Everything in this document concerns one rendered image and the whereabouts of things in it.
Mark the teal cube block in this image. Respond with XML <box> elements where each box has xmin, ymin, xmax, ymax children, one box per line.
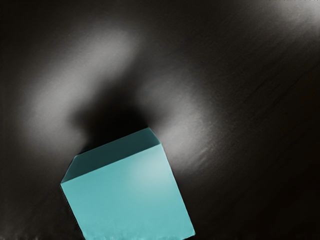
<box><xmin>59</xmin><ymin>126</ymin><xmax>196</xmax><ymax>240</ymax></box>

